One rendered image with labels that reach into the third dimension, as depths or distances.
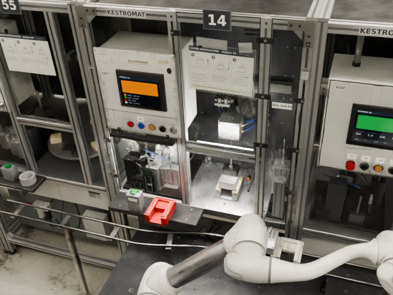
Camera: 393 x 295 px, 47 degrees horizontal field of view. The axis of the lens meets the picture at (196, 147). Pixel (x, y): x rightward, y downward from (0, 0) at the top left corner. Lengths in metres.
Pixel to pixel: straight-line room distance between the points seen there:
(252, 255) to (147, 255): 1.00
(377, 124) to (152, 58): 1.03
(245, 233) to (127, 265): 0.97
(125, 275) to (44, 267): 1.23
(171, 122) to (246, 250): 0.80
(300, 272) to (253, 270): 0.18
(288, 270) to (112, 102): 1.21
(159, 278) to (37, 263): 1.73
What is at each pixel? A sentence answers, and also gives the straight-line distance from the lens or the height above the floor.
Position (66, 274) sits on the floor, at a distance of 3.63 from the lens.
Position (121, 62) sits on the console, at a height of 1.77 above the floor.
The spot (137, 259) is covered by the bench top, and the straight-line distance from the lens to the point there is 2.68.
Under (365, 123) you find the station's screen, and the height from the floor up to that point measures 1.62.
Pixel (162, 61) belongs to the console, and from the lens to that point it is 2.13.
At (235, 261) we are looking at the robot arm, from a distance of 1.81.
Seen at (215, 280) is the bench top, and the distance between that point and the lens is 2.54.
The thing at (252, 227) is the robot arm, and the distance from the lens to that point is 1.90.
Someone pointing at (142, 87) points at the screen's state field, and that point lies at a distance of 2.21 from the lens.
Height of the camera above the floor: 2.67
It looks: 35 degrees down
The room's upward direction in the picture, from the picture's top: 3 degrees counter-clockwise
